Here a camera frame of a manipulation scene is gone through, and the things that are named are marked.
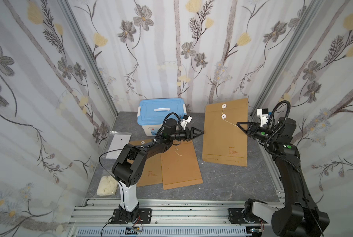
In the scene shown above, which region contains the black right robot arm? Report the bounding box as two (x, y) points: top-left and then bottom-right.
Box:
(236, 100), (330, 237)

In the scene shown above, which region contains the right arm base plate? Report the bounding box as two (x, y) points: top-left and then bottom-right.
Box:
(228, 208), (267, 224)

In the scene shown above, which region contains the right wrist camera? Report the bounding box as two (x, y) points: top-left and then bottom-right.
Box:
(256, 108), (271, 128)

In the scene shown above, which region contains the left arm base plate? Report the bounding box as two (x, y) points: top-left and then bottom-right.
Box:
(108, 208), (152, 225)

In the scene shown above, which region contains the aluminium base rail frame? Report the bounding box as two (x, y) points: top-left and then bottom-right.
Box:
(65, 198), (275, 237)

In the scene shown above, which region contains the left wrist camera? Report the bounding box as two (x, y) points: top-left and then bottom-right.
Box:
(181, 115), (192, 130)

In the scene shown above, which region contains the blue lid storage box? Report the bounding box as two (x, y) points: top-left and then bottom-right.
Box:
(137, 98), (187, 136)

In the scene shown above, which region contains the kraft file bag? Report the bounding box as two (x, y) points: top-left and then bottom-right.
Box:
(161, 141), (203, 190)
(137, 154), (163, 187)
(202, 99), (248, 167)

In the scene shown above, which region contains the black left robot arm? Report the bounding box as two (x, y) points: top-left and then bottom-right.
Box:
(108, 112), (204, 219)

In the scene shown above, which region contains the clear plastic zip bag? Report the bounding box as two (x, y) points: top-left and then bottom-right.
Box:
(105, 131), (132, 160)

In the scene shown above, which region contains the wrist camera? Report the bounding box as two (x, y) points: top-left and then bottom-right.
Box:
(181, 115), (192, 130)
(256, 108), (271, 128)

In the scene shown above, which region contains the bag of white material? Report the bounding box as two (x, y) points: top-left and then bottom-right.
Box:
(96, 175), (118, 197)

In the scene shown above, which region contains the white slotted cable duct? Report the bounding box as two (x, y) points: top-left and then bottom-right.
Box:
(74, 226), (252, 237)

